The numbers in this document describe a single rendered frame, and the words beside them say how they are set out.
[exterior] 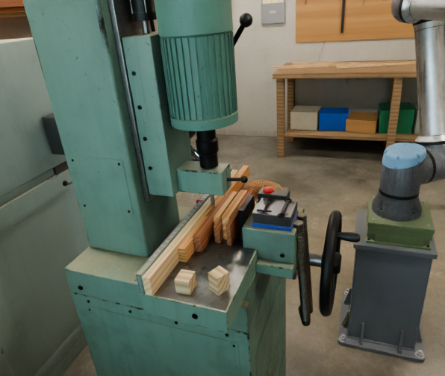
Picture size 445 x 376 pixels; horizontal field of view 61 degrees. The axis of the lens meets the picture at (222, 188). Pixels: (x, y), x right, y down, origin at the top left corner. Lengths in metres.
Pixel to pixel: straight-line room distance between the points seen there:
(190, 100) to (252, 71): 3.56
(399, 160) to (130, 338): 1.13
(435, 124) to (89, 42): 1.28
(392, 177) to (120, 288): 1.07
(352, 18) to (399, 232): 2.90
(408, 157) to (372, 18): 2.77
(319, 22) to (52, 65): 3.43
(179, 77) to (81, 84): 0.27
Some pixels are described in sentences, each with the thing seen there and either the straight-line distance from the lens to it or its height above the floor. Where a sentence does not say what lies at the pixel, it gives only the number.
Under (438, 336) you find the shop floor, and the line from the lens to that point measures 2.16.
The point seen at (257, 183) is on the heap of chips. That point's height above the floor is 0.94.
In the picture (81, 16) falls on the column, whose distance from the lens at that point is 1.01.
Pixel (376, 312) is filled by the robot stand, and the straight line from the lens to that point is 1.89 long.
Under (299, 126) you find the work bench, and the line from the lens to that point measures 4.01.
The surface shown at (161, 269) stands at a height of 0.94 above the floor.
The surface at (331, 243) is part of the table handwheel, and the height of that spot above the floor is 0.93.
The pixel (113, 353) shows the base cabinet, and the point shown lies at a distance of 1.39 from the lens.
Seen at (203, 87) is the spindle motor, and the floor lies 1.30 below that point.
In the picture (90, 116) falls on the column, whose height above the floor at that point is 1.24.
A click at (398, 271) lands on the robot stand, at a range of 1.74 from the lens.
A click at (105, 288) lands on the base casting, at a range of 1.19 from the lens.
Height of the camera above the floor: 1.47
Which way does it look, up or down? 26 degrees down
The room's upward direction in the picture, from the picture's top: 5 degrees counter-clockwise
